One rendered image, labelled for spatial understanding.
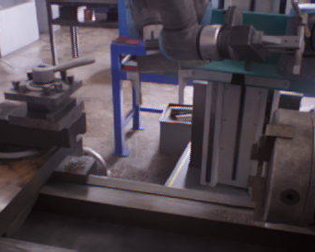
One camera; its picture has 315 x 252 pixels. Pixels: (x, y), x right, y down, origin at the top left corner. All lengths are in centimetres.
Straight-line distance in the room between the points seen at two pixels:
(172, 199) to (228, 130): 90
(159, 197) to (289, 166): 53
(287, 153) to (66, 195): 70
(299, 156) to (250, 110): 120
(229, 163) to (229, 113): 28
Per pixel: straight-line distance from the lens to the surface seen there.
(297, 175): 80
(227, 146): 209
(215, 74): 169
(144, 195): 123
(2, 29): 587
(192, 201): 120
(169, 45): 105
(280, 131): 81
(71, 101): 122
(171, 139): 302
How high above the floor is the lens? 155
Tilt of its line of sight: 27 degrees down
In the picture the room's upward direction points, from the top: 1 degrees clockwise
